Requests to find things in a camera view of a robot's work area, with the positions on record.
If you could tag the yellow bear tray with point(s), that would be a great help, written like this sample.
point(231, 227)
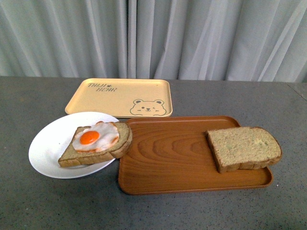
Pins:
point(122, 98)

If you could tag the grey curtain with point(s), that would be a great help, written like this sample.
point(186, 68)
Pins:
point(231, 40)

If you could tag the fried egg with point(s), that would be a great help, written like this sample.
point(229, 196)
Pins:
point(97, 138)

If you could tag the brown wood-grain tray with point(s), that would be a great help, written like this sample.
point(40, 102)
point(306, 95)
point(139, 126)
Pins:
point(171, 154)

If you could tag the bread slice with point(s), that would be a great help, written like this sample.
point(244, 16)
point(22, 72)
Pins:
point(71, 157)
point(243, 148)

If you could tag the white round plate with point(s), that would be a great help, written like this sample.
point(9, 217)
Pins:
point(51, 142)

